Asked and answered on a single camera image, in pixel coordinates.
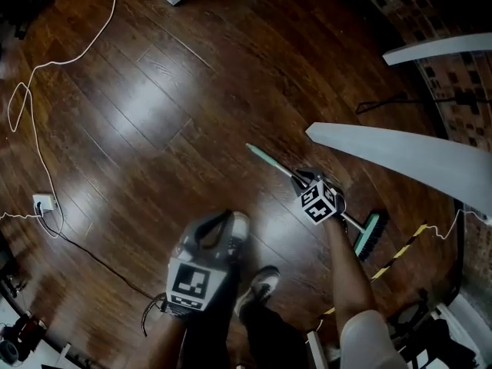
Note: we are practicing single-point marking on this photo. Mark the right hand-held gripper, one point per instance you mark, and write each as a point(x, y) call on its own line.
point(319, 204)

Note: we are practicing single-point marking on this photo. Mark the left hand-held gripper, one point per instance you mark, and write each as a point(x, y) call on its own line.
point(190, 283)

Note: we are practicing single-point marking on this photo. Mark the green broom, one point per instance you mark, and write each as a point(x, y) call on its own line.
point(367, 235)

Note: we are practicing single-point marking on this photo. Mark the person's left forearm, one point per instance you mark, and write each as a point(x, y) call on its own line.
point(173, 340)

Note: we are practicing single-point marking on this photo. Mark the person's right forearm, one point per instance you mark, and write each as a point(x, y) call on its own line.
point(348, 275)

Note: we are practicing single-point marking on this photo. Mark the person's left shoe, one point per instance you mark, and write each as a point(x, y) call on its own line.
point(242, 227)

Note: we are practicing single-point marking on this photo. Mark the person's shoe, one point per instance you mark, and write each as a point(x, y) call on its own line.
point(242, 227)
point(261, 286)

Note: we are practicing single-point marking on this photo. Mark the person's right shoe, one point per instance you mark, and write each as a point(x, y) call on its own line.
point(261, 286)

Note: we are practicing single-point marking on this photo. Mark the person's black trousers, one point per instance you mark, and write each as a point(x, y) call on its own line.
point(269, 340)

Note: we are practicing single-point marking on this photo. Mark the white square table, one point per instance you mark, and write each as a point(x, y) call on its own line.
point(423, 156)

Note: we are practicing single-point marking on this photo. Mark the white power strip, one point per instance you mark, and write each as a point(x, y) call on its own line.
point(44, 202)

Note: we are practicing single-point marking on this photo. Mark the black office chair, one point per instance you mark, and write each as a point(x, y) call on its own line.
point(23, 6)
point(442, 336)

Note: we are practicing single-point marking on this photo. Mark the white desk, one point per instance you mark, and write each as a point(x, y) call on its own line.
point(465, 313)

